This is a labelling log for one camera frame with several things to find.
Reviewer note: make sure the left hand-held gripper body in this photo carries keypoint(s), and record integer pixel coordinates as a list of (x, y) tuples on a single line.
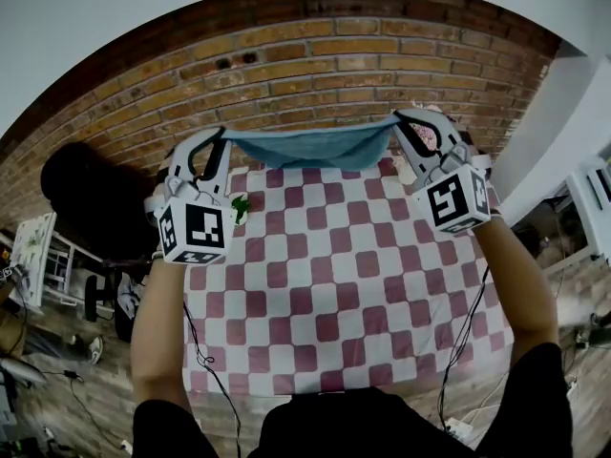
[(204, 227)]

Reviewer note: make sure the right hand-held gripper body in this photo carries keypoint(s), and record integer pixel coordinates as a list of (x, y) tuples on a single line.
[(453, 203)]

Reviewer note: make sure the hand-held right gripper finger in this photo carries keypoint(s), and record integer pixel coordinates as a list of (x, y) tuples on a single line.
[(441, 122), (414, 162)]

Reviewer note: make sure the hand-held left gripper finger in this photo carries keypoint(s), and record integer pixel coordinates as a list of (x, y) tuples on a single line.
[(220, 165), (182, 153)]

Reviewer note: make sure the blue towel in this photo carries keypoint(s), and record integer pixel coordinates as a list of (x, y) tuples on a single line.
[(315, 148)]

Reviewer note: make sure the person's left forearm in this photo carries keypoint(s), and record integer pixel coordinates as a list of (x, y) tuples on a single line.
[(160, 332)]

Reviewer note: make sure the person's right forearm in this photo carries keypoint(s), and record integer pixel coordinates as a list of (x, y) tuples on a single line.
[(518, 294)]

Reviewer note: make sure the pink floral object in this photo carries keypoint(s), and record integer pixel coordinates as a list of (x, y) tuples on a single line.
[(426, 135)]

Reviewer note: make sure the small green white object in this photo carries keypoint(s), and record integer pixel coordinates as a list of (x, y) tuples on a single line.
[(240, 207)]

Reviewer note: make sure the large black round object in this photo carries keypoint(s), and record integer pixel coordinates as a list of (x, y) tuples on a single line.
[(95, 198)]

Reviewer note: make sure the red white checkered tablecloth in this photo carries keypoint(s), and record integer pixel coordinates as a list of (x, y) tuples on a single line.
[(334, 279)]

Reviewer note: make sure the white cabinet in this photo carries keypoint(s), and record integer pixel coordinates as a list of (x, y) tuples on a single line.
[(594, 208)]

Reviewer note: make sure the white shoe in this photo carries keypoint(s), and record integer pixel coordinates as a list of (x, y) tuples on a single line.
[(96, 349)]

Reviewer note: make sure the white board with plant print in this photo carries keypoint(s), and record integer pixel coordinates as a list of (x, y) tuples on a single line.
[(32, 251)]

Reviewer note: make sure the white power strip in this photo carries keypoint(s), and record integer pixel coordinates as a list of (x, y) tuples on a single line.
[(459, 428)]

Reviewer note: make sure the person's black shirt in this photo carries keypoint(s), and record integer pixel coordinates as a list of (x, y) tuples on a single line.
[(363, 427)]

